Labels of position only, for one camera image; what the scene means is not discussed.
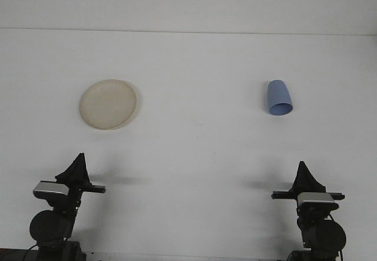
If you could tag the gripper's grey camera box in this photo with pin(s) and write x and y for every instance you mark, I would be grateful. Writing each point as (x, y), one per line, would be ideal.
(50, 188)
(316, 197)

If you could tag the pale round plate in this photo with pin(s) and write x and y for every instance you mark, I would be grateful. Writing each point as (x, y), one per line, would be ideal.
(107, 105)

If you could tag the pale blue cup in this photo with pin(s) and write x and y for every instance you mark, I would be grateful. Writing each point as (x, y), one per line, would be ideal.
(278, 96)

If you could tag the dark brown bench edge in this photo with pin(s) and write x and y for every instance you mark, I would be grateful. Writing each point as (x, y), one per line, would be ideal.
(11, 255)

